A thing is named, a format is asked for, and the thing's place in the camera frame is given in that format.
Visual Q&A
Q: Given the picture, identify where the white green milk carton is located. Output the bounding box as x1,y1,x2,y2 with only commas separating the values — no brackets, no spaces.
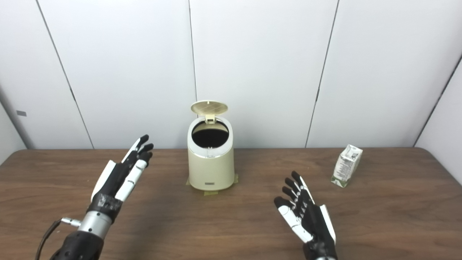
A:
331,144,363,188

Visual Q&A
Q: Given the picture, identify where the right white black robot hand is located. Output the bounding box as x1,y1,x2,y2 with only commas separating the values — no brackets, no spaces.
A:
273,171,338,260

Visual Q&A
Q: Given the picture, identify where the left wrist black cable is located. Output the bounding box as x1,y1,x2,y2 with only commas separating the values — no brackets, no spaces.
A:
35,217,82,260

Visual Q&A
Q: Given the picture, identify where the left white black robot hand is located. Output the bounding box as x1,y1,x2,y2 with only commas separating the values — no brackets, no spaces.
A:
86,135,154,224

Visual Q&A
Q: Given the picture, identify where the cream-colored lidded bin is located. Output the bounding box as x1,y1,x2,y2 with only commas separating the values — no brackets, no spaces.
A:
187,100,235,191

